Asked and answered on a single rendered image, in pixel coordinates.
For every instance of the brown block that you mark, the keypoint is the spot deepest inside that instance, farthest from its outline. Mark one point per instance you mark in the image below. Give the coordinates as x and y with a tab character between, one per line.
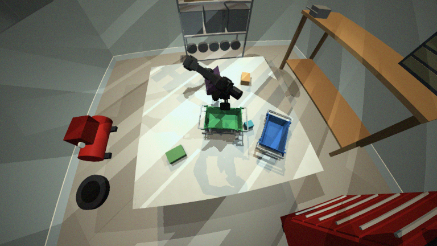
245	78

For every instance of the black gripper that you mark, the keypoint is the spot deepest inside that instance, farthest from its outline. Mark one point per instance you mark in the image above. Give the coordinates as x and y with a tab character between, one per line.
225	105

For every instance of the green plastic tray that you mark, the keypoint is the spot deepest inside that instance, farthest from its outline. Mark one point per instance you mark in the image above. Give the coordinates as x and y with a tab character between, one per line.
223	119

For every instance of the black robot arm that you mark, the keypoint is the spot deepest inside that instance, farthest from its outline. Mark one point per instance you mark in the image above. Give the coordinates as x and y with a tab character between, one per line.
223	84

